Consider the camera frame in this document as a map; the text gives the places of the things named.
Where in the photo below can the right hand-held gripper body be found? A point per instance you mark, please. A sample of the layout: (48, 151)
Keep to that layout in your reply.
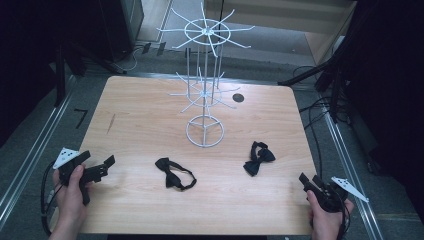
(333, 200)

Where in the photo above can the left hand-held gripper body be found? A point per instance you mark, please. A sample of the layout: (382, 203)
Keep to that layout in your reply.
(66, 156)

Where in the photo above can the black bow tie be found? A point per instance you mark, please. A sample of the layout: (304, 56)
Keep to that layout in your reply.
(253, 166)
(171, 180)

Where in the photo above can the person's right hand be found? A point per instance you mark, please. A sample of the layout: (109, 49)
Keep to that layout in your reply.
(328, 225)

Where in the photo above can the person's left hand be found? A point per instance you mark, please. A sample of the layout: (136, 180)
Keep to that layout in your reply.
(70, 203)

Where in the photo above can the black metal stand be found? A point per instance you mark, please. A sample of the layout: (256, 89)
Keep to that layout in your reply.
(313, 71)
(60, 76)

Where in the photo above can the dark cabinet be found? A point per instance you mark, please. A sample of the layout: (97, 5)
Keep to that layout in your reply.
(123, 26)

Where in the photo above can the metal floor rail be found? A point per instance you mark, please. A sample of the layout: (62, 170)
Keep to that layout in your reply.
(346, 166)
(30, 151)

